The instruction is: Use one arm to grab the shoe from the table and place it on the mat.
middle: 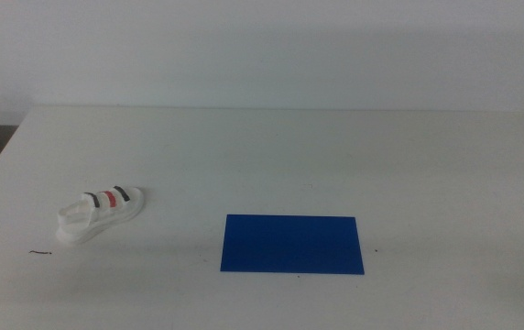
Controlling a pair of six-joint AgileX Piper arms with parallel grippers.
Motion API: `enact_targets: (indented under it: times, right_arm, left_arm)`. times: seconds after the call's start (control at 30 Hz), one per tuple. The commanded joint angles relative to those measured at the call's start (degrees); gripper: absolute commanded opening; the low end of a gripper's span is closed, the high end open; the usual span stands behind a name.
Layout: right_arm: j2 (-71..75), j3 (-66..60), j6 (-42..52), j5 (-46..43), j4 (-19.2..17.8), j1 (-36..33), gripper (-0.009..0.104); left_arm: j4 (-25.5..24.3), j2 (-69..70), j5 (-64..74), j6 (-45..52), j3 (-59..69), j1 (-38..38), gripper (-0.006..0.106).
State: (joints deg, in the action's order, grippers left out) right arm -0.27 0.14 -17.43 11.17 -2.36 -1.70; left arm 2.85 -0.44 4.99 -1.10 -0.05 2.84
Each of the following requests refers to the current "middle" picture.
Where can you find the blue rectangular mat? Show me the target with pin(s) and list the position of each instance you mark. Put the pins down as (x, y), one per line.
(291, 244)

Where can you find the small brown thread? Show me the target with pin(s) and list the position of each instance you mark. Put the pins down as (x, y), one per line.
(40, 252)

